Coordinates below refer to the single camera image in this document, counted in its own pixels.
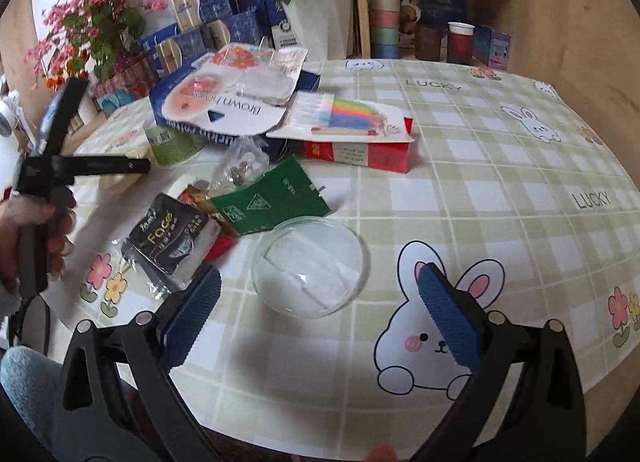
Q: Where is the red paper cup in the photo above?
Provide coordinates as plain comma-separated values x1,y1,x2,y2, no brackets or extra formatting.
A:
446,22,475,64

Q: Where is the small blue purple box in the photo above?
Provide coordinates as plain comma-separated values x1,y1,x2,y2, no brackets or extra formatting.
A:
472,24,512,70

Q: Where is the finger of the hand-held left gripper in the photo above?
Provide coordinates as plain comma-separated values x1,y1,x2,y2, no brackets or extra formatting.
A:
50,156,152,177
34,77,91,163

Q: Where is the green foil packet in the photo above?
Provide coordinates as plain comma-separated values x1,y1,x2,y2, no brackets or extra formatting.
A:
210,156,331,237

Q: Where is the pink cup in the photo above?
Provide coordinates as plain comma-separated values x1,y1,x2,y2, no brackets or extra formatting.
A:
370,9,400,29

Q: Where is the dark blue printed box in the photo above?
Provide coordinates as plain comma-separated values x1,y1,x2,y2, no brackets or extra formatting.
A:
425,0,468,27

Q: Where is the person's left hand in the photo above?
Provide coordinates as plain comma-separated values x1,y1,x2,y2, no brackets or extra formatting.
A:
0,194,78,294

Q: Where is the blue package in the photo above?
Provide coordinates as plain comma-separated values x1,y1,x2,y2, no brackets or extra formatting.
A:
149,52,321,148

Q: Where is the black plastic packet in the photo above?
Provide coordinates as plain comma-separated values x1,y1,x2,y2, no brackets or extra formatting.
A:
112,192,213,300

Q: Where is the wooden sideboard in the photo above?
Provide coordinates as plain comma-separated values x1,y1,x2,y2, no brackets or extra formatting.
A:
65,92,151,155

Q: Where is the white floral package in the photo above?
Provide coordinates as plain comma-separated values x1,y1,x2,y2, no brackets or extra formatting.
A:
162,42,307,138

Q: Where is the illustrated dark box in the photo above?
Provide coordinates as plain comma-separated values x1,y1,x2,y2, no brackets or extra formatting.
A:
399,0,427,48

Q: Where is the white desk fan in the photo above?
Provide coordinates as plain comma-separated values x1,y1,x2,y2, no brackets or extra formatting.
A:
0,97,21,138

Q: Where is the orange flower plant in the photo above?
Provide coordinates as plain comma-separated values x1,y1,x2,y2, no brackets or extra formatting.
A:
45,49,88,88

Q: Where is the person's left forearm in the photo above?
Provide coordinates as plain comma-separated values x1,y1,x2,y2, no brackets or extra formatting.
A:
0,287,68,448

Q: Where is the wicker planter basket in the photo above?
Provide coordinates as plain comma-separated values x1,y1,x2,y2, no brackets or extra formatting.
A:
90,57,156,103

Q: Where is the clear plastic bag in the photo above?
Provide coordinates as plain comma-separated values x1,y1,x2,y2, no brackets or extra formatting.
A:
210,137,271,193

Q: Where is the red box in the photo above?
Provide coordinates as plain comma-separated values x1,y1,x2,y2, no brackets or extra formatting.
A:
295,117,416,174

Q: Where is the clear glass bowl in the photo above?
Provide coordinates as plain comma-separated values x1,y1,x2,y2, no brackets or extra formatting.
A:
251,219,372,319

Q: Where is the wooden shelf unit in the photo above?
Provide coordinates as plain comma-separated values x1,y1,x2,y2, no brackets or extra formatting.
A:
350,0,640,203

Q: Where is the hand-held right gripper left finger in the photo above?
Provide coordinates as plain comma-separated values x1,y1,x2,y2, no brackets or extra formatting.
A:
51,266,223,462

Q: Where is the dark brown jar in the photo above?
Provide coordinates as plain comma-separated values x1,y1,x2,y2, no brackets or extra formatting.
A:
415,24,443,62

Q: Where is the teal container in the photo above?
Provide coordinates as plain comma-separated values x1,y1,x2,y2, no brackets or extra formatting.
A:
97,89,136,115

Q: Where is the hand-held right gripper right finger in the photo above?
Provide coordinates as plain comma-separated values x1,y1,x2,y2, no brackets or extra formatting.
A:
417,262,586,462

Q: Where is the rainbow card package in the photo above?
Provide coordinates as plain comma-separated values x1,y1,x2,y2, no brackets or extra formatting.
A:
266,92,416,144

